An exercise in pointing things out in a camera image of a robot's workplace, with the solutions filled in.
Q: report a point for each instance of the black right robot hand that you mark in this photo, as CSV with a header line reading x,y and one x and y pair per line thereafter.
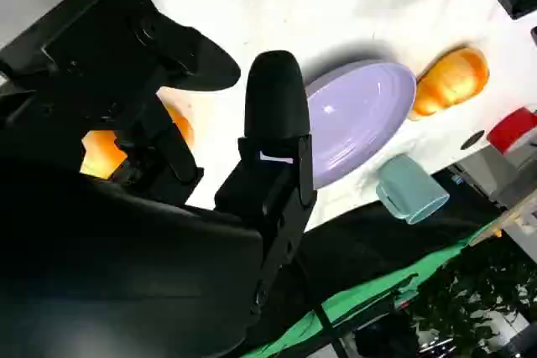
x,y
105,257

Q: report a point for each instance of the black cloth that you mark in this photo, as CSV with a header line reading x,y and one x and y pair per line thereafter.
x,y
369,240

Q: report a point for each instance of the light wooden board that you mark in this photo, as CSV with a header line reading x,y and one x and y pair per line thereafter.
x,y
516,211

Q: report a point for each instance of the red cylindrical object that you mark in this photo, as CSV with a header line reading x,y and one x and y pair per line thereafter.
x,y
509,129

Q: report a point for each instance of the black round table grommet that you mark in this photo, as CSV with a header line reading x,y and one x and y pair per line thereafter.
x,y
472,140

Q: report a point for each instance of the lilac plate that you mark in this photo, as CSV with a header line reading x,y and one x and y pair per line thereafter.
x,y
356,123

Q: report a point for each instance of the grey machine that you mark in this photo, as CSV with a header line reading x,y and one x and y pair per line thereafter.
x,y
482,177

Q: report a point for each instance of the pale green mug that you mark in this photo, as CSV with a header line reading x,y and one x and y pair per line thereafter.
x,y
411,188

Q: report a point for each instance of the orange white toy bread roll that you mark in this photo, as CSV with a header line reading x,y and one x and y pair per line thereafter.
x,y
98,150
453,81

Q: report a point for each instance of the green leafy plants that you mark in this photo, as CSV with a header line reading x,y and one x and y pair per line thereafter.
x,y
470,291

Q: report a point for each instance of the green cloth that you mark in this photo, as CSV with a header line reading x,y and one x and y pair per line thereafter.
x,y
356,295

